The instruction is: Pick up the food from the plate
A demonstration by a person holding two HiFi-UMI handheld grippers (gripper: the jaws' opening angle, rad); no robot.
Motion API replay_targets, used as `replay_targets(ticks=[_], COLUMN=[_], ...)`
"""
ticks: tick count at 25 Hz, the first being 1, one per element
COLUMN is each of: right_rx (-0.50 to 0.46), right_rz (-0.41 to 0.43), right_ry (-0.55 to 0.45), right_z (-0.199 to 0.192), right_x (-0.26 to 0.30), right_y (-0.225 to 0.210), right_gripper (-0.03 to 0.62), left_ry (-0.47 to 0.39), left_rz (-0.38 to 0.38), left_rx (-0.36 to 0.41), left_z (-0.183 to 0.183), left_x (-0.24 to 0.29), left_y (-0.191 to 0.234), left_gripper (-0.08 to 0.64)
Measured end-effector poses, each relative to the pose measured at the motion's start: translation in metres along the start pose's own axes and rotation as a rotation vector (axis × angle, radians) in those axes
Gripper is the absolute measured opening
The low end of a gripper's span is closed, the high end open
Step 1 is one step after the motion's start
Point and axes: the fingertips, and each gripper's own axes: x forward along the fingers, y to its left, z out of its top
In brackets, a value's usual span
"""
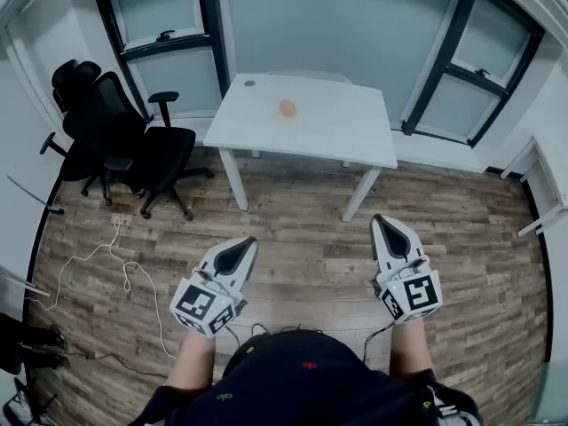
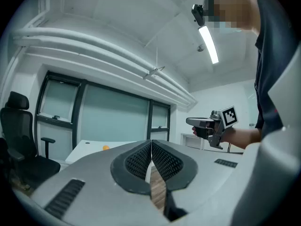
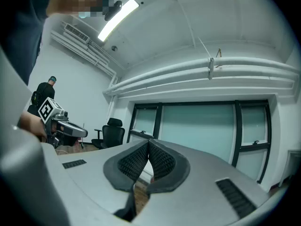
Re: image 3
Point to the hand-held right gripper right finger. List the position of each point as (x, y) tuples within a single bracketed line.
[(200, 196)]

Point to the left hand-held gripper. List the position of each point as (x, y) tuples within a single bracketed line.
[(50, 109)]

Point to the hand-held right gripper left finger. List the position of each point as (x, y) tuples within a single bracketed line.
[(94, 171)]

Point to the person's left forearm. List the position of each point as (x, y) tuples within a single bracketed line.
[(31, 123)]

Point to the black office chair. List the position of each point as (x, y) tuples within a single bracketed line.
[(113, 133)]

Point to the black framed frosted window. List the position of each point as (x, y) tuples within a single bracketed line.
[(200, 126)]

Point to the round ceiling smoke detector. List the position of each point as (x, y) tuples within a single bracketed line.
[(114, 48)]

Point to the white air vent unit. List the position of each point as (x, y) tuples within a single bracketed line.
[(76, 33)]

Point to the person's dark shirt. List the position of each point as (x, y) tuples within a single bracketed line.
[(18, 32)]

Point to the long ceiling light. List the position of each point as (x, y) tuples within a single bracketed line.
[(118, 19)]

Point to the white insulated pipes bundle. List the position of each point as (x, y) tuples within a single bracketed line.
[(188, 76)]

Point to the white wall pipes bundle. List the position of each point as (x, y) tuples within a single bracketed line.
[(89, 53)]

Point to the black head-mounted camera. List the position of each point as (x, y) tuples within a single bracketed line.
[(113, 10)]

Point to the white pipe bracket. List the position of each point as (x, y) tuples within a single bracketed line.
[(211, 68)]

